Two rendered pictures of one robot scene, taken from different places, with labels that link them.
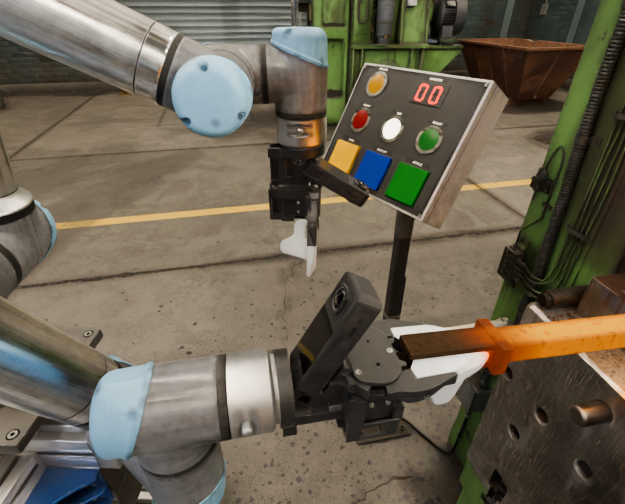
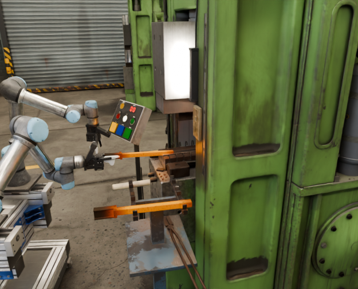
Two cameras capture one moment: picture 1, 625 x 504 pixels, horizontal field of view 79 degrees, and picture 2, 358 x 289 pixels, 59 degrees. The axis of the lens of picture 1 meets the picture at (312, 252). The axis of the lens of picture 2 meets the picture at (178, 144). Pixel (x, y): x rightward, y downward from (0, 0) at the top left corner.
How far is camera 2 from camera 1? 163 cm
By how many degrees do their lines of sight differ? 13
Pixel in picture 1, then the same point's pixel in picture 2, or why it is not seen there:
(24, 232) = not seen: hidden behind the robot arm
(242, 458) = (83, 250)
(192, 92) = (69, 116)
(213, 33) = (74, 57)
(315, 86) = (94, 112)
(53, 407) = (46, 166)
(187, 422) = (69, 162)
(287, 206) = (90, 137)
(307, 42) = (91, 104)
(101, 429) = (56, 163)
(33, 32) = (45, 108)
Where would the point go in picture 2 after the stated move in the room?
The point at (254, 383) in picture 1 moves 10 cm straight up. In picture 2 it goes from (78, 157) to (76, 141)
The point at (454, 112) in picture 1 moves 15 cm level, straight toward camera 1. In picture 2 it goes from (137, 114) to (129, 120)
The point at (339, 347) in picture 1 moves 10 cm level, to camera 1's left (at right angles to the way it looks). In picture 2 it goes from (91, 151) to (73, 152)
